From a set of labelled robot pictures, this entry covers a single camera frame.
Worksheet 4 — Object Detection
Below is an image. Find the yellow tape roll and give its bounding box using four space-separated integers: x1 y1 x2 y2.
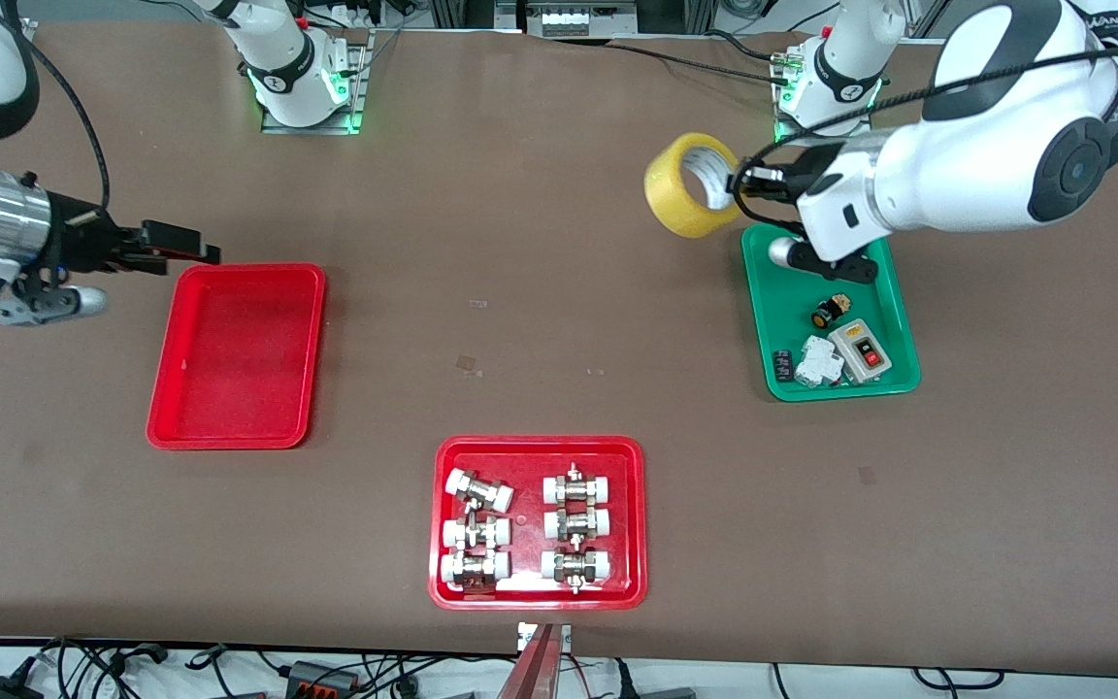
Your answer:
644 133 744 240

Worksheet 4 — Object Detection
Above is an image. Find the empty red plastic tray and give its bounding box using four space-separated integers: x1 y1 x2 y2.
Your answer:
146 263 327 451

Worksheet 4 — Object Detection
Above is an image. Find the green plastic tray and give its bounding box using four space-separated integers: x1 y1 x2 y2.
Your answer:
740 221 922 402

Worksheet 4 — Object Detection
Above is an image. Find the red tray with fittings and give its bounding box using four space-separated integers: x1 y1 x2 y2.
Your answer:
428 435 648 612

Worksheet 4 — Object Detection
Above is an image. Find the black yellow push button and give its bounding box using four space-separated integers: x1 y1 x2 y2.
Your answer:
808 294 855 331

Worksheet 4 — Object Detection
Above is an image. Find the white circuit breaker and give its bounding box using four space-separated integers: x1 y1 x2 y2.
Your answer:
795 336 846 389

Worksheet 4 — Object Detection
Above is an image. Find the white power strip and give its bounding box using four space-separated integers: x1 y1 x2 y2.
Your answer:
525 0 638 38

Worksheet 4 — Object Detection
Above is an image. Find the metal fitting with white caps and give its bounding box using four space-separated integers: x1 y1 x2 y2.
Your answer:
543 463 613 506
444 468 514 514
541 548 612 594
440 550 511 591
543 507 612 543
442 515 511 552

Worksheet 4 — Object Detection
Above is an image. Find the grey connector box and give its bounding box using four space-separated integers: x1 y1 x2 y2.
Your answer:
282 660 361 696

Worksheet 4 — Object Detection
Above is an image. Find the red aluminium bar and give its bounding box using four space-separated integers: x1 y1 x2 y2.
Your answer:
496 623 560 699

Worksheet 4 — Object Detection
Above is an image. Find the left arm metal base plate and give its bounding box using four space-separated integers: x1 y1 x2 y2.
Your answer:
774 44 876 147

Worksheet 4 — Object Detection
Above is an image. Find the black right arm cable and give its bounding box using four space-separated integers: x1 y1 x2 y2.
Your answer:
0 0 112 210

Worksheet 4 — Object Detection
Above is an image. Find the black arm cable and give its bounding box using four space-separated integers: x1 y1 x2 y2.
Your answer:
0 0 112 210
734 44 1118 229

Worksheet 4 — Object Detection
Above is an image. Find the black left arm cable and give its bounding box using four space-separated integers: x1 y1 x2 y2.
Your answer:
734 44 1118 229

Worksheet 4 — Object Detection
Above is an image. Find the black cable on table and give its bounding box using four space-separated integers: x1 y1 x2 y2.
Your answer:
608 41 793 84
705 29 788 62

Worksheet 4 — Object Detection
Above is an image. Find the grey red-black switch box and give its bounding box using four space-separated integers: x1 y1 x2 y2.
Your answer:
828 319 893 385

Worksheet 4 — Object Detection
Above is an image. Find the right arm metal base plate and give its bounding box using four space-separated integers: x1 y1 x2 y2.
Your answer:
261 29 371 135

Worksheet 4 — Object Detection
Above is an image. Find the small metal bracket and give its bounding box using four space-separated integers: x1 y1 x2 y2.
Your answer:
517 622 572 653

